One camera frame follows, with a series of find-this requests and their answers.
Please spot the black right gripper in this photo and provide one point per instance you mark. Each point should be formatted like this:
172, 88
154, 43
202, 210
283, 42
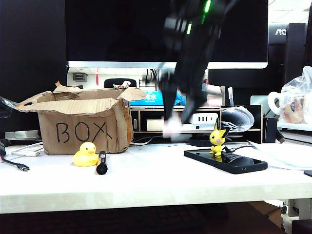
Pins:
190, 78

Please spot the white doll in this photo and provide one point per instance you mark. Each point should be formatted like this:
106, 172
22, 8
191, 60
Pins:
171, 129

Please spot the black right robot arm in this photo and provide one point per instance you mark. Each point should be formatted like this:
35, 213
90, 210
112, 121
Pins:
195, 36

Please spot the cream small box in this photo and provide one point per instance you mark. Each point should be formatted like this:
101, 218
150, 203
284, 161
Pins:
154, 125

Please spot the crumpled white paper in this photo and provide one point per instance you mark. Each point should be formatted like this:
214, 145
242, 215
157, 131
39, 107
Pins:
123, 84

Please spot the black pen holder box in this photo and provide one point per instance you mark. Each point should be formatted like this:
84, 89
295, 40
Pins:
270, 131

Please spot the brown cardboard box marked BOX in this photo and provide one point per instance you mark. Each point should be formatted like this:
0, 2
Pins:
48, 146

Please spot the white USB power strip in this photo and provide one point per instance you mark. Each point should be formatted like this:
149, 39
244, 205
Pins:
204, 119

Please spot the blue wet wipes pack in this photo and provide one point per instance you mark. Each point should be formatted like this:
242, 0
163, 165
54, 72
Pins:
151, 97

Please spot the white flat device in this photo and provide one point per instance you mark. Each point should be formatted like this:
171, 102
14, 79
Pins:
202, 127

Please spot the pink white tissue pack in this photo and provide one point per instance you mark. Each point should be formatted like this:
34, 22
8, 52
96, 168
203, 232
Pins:
215, 97

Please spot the black round stand base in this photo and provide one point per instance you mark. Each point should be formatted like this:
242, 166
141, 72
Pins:
198, 142

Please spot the yellow black Pichu figurine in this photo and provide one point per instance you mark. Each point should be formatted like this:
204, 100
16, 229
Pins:
217, 139

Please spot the rolled printed papers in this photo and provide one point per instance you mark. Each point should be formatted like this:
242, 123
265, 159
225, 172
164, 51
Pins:
240, 119

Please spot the black office chair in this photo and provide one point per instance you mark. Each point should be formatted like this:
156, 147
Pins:
110, 83

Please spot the black smartphone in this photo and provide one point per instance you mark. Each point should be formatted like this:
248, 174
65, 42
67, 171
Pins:
234, 164

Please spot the wooden black desk shelf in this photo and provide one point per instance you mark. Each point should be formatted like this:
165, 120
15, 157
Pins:
255, 136

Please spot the red hanging ornament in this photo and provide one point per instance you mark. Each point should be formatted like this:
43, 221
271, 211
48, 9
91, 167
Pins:
97, 77

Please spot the large silver-framed monitor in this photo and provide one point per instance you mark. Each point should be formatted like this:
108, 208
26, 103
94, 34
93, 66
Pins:
117, 31

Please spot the black marker pen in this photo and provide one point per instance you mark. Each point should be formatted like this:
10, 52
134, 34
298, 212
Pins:
102, 165

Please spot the white paper sheets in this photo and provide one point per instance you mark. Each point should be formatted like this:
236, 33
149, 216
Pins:
280, 156

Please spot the yellow rubber duck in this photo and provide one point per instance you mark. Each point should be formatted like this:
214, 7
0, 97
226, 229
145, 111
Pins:
84, 159

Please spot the white tray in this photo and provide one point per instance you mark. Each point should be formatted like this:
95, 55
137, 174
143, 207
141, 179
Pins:
293, 127

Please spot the clear plastic bag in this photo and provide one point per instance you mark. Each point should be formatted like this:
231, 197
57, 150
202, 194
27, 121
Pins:
298, 97

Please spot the black AOC monitor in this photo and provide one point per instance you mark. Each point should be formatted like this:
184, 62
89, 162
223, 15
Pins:
278, 36

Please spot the black tall tower case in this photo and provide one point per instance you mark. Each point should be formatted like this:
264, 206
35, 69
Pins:
295, 53

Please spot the brown cardboard carton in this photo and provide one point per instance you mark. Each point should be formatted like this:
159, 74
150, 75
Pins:
268, 210

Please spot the black flat item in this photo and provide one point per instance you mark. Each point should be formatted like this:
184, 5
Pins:
308, 173

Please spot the caster wheel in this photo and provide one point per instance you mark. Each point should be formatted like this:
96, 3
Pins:
283, 209

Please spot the dark black panel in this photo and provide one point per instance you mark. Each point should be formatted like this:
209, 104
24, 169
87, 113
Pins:
31, 61

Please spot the silver flat base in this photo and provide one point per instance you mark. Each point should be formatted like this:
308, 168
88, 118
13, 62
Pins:
22, 135

